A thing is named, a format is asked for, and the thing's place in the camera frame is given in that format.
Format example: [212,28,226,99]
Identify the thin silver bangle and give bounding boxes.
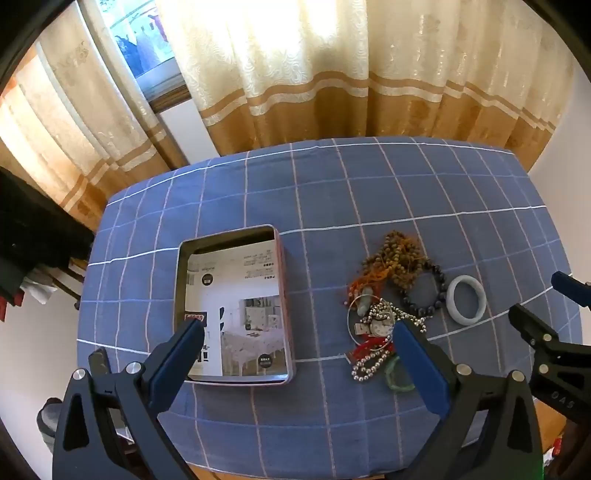
[347,295,399,347]

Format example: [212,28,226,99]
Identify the silver wristwatch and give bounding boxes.
[355,309,399,337]

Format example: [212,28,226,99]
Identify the narrow cream gold curtain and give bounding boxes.
[0,14,190,232]

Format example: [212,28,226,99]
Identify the wide cream gold curtain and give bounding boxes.
[157,0,575,158]

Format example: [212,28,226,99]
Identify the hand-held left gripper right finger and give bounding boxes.
[392,318,546,480]

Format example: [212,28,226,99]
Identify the white cloth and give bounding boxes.
[21,276,58,305]

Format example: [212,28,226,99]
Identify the printed paper sheet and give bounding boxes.
[185,240,293,377]

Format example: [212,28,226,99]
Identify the window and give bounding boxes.
[78,0,192,114]

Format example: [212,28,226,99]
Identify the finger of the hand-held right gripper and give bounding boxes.
[508,304,591,422]
[551,271,591,306]

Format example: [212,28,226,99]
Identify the orange cord jade pendant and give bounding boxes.
[346,270,393,315]

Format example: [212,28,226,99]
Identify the green jade bangle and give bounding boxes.
[383,355,416,393]

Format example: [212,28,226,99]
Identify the dark bead bracelet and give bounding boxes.
[397,259,448,319]

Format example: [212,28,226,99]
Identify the white jade bangle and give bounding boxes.
[445,274,488,325]

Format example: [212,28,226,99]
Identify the blue checked tablecloth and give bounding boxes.
[76,137,583,478]

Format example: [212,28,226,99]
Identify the dark hanging clothes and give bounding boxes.
[0,166,95,296]

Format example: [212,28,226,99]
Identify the brown wooden bead necklace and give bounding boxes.
[361,231,428,292]

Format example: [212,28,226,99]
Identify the grey rounded object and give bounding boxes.
[36,398,63,457]

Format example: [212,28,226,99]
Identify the pearl strand necklace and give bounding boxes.
[369,300,428,332]

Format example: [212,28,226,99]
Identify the pink rectangular tin box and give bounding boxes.
[173,224,296,385]

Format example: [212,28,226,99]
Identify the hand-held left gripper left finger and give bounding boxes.
[52,318,206,480]

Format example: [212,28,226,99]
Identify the dark grey flat object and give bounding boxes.
[89,348,112,377]

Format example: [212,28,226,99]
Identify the silver ball chain necklace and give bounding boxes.
[351,353,397,383]

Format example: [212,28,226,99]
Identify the red string charm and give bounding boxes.
[344,339,394,363]

